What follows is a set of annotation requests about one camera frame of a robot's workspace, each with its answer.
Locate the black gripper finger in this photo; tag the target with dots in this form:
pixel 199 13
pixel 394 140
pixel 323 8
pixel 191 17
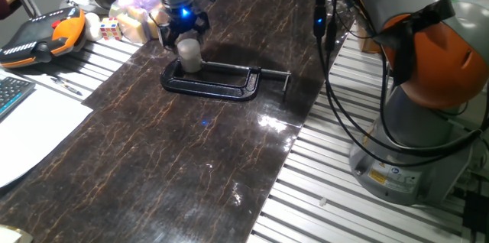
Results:
pixel 166 36
pixel 200 31

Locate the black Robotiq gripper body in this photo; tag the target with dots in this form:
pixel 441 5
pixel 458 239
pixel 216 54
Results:
pixel 185 19

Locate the forearm in maroon sleeve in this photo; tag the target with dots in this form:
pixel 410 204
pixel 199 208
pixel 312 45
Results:
pixel 7 2

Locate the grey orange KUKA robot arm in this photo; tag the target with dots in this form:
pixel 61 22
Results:
pixel 420 136

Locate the small clear jar white contents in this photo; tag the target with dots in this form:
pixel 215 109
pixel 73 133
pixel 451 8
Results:
pixel 190 63

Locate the plastic bag of sponges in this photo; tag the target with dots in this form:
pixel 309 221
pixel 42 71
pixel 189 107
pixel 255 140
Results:
pixel 133 13

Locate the Rubik's cube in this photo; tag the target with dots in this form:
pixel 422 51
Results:
pixel 111 29

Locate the black metal C-clamp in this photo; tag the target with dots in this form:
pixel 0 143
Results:
pixel 210 90

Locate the white spool stand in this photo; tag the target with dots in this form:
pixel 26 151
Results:
pixel 82 2

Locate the dark pen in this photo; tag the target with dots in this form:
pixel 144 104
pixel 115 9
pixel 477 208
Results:
pixel 67 87

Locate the orange black teach pendant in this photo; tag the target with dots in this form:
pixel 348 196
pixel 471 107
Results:
pixel 42 40

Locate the dark marble pattern mat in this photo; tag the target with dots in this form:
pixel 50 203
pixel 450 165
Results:
pixel 153 166

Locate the large white paper sheet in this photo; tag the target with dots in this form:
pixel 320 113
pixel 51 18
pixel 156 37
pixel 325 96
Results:
pixel 34 132

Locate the black computer keyboard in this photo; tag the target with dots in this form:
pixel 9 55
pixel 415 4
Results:
pixel 11 92

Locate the open brown cardboard box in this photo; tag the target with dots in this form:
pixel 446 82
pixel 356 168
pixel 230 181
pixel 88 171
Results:
pixel 366 42

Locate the small white scrap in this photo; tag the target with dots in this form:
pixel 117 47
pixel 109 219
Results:
pixel 322 201

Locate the black power box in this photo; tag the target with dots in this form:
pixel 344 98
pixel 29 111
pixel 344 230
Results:
pixel 475 212

